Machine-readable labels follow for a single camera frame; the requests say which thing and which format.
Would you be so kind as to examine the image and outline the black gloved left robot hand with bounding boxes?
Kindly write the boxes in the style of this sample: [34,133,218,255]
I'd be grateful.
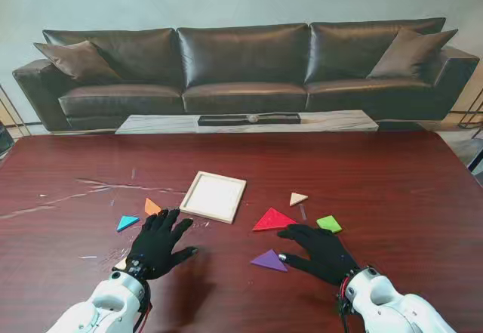
[124,207,200,281]

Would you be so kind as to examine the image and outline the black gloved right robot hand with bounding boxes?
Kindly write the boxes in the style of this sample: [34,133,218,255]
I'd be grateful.
[277,224,359,287]

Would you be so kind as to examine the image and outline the large red tangram triangle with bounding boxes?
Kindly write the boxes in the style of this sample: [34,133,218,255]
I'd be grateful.
[251,207,298,233]

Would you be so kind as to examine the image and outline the square wooden puzzle tray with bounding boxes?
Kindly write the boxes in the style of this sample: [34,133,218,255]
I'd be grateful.
[178,171,248,225]

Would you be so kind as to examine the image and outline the green tangram square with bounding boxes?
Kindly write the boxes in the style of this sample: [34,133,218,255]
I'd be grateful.
[315,214,343,235]

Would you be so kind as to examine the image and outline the blue tangram triangle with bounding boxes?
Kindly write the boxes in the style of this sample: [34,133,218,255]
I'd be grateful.
[116,215,140,233]

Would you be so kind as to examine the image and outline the orange tangram parallelogram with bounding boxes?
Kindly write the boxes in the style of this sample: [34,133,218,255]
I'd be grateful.
[144,197,162,216]

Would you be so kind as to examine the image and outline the purple tangram triangle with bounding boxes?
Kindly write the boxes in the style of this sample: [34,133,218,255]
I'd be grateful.
[250,248,288,273]

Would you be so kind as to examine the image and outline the grey marble coffee table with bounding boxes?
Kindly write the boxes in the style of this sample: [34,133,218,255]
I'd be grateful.
[115,109,380,135]

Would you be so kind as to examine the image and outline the long black decorative tray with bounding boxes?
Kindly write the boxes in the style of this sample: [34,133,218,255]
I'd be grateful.
[198,113,302,126]

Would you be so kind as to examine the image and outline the black chair edge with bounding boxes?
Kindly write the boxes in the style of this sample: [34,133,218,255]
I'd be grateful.
[0,121,16,160]

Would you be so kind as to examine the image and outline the brown throw pillow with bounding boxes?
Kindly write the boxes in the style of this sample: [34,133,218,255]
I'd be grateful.
[33,40,122,85]
[366,28,460,80]

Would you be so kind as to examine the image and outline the dark brown leather sofa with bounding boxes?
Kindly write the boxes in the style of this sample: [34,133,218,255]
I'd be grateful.
[11,17,480,132]

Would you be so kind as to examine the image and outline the red and black right arm cables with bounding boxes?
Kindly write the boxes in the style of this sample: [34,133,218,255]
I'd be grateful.
[335,272,352,333]

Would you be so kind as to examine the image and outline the red and black arm cables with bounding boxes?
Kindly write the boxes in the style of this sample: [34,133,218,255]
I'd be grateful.
[335,272,352,333]
[131,291,154,333]

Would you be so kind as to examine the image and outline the red and black left arm cables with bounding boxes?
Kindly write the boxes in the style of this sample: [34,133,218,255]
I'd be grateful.
[131,291,154,333]

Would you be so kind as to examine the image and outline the thin metal side table frame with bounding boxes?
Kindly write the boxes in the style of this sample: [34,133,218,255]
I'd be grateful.
[448,83,483,140]
[0,83,33,137]

